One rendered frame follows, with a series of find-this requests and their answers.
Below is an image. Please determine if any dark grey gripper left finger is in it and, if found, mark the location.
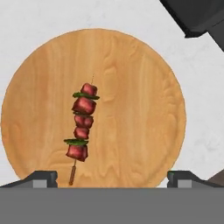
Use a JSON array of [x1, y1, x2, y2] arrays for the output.
[[0, 171, 59, 189]]

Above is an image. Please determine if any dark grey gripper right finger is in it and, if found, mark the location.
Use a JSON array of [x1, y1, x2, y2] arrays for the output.
[[166, 170, 224, 189]]

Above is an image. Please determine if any kebab skewer with red meat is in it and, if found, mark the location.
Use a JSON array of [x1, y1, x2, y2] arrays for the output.
[[63, 73, 101, 186]]

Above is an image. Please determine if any black toaster oven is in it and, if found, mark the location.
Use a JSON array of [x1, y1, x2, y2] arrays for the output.
[[159, 0, 224, 53]]

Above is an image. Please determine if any round wooden plate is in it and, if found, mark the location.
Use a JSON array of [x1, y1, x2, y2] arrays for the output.
[[0, 28, 187, 189]]

